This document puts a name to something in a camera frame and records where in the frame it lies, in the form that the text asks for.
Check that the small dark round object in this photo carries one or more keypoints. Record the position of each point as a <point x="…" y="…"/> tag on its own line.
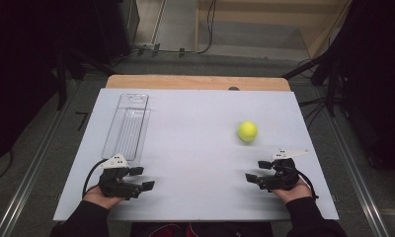
<point x="233" y="88"/>

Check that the black curtain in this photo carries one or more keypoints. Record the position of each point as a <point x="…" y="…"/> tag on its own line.
<point x="376" y="82"/>
<point x="27" y="65"/>

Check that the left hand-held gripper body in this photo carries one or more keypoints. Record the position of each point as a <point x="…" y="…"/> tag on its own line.
<point x="115" y="184"/>

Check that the metal floor rail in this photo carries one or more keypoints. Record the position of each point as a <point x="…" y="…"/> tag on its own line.
<point x="31" y="177"/>
<point x="353" y="171"/>

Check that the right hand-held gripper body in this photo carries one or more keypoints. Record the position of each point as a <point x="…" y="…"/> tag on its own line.
<point x="281" y="176"/>

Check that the person's left hand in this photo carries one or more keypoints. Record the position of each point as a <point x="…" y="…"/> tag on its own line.
<point x="98" y="199"/>

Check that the light wooden frame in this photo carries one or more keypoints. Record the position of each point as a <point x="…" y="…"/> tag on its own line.
<point x="317" y="36"/>

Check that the clear plastic container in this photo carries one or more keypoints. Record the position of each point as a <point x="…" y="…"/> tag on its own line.
<point x="126" y="131"/>

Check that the white board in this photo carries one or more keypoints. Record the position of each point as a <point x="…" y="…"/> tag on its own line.
<point x="192" y="154"/>

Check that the yellow tennis ball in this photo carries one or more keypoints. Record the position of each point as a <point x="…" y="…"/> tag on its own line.
<point x="248" y="131"/>

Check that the wooden table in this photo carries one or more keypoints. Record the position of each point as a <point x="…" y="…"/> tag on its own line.
<point x="185" y="82"/>

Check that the person's right hand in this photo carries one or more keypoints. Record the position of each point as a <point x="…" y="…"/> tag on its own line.
<point x="294" y="195"/>

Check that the black stand leg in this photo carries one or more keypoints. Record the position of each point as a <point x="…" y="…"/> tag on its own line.
<point x="300" y="68"/>

